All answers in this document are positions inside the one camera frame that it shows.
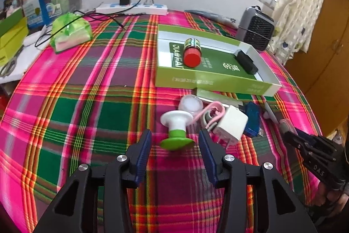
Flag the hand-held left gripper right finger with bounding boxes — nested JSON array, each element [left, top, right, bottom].
[[198, 129, 318, 233]]

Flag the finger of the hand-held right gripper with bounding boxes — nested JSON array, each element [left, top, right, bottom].
[[284, 131, 340, 168], [296, 128, 344, 157]]

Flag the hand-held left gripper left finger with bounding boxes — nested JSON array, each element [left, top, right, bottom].
[[33, 129, 152, 233]]

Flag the white charger adapter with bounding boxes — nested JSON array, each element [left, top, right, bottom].
[[213, 105, 248, 145]]

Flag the pink clip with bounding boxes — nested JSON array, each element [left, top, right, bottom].
[[191, 101, 226, 130]]

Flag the blue usb device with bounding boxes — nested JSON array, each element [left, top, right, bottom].
[[241, 102, 263, 138]]

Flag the green cardboard box tray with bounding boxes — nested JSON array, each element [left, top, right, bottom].
[[155, 24, 282, 97]]

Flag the person's right hand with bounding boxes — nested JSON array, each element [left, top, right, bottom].
[[318, 184, 349, 223]]

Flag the white plastic stick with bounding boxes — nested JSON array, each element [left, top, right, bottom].
[[261, 97, 281, 124]]

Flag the pink green plaid tablecloth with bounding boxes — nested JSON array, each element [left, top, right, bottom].
[[0, 10, 339, 233]]

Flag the wooden cabinet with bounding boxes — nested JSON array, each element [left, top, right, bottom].
[[284, 0, 349, 141]]

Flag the black rectangular device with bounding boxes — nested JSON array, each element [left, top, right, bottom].
[[235, 50, 258, 75]]

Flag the red capped brown bottle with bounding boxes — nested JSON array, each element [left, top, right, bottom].
[[183, 38, 203, 68]]

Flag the grey fan heater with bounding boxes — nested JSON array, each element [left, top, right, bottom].
[[236, 6, 275, 52]]

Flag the dotted cream curtain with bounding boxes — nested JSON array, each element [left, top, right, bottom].
[[269, 0, 329, 64]]

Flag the grey flat object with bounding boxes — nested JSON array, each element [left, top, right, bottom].
[[184, 10, 239, 29]]

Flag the white power strip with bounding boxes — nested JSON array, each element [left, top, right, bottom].
[[95, 2, 168, 16]]

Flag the green plastic bag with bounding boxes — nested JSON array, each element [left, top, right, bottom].
[[50, 12, 93, 55]]

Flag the scissors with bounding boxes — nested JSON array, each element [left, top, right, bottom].
[[0, 57, 18, 78]]

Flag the white mouse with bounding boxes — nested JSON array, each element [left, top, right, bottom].
[[23, 26, 48, 46]]

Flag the yellow-green cardboard box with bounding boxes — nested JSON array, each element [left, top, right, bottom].
[[0, 28, 29, 68]]

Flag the blue white carton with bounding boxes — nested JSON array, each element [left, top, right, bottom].
[[22, 0, 51, 30]]

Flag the green cardboard box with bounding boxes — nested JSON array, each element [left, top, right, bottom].
[[0, 8, 28, 40]]

